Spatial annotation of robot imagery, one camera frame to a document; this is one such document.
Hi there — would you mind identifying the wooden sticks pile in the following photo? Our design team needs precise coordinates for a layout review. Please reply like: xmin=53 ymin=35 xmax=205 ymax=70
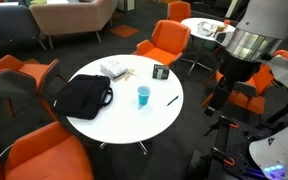
xmin=113 ymin=67 xmax=137 ymax=83

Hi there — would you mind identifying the orange armchair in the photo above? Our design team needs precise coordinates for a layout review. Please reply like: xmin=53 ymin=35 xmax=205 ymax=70
xmin=0 ymin=121 xmax=95 ymax=180
xmin=135 ymin=19 xmax=192 ymax=67
xmin=166 ymin=0 xmax=193 ymax=23
xmin=0 ymin=54 xmax=62 ymax=118
xmin=201 ymin=49 xmax=288 ymax=116

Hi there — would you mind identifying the orange capped bottle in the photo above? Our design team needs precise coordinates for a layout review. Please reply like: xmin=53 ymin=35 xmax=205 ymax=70
xmin=216 ymin=19 xmax=232 ymax=33

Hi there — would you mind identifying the dark blue sofa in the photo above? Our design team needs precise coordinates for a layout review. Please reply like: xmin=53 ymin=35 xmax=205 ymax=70
xmin=0 ymin=4 xmax=47 ymax=65

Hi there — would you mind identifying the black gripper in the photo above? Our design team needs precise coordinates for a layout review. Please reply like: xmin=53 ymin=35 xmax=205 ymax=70
xmin=203 ymin=54 xmax=262 ymax=118

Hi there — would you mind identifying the dark blue pen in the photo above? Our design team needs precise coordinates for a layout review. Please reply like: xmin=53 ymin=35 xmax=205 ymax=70
xmin=166 ymin=95 xmax=180 ymax=107

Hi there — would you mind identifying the white wrapped box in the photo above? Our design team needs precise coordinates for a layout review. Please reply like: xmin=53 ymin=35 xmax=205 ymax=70
xmin=99 ymin=59 xmax=129 ymax=81

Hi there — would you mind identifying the clear plastic container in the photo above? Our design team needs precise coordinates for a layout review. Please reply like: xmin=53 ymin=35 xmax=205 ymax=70
xmin=196 ymin=21 xmax=217 ymax=38

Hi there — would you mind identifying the black laptop bag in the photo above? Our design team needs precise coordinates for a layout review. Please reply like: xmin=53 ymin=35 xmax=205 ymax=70
xmin=52 ymin=74 xmax=114 ymax=121

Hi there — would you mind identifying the teal stool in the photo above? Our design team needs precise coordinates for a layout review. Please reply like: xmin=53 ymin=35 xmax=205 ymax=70
xmin=203 ymin=39 xmax=219 ymax=52

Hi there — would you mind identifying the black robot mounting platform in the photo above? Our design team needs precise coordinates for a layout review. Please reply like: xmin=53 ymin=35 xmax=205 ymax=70
xmin=197 ymin=114 xmax=278 ymax=180

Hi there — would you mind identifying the dark green tea box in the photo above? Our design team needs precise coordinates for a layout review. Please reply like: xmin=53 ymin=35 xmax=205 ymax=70
xmin=152 ymin=63 xmax=171 ymax=81

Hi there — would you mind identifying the white round side table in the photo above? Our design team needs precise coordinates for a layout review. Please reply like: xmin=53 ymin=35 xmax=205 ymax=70
xmin=179 ymin=17 xmax=237 ymax=76

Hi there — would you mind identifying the beige sofa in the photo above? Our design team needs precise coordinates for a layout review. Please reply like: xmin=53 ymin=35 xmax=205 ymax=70
xmin=28 ymin=0 xmax=119 ymax=50

